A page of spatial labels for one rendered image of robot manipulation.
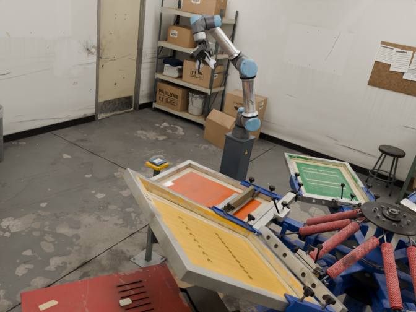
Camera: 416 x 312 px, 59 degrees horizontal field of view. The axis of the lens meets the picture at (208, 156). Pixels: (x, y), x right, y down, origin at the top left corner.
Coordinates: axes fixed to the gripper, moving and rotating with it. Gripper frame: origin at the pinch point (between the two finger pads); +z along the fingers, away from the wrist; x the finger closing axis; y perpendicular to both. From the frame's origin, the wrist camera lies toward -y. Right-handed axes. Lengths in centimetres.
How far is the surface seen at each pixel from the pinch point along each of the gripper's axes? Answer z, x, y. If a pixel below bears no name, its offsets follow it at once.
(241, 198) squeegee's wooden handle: 83, -16, -9
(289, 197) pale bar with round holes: 93, -28, 23
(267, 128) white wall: 92, 230, 325
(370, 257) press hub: 115, -89, 2
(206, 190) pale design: 78, 15, -10
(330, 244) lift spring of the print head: 100, -81, -18
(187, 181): 71, 30, -12
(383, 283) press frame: 125, -97, -3
